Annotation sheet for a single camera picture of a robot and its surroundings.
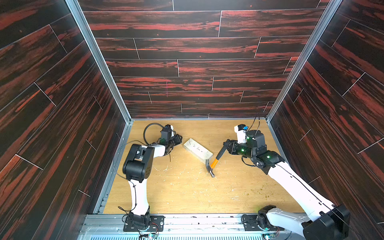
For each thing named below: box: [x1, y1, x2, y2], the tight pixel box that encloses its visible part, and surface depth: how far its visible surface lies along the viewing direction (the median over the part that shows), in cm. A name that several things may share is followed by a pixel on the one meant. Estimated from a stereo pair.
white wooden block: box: [183, 138, 214, 164], surface depth 101 cm
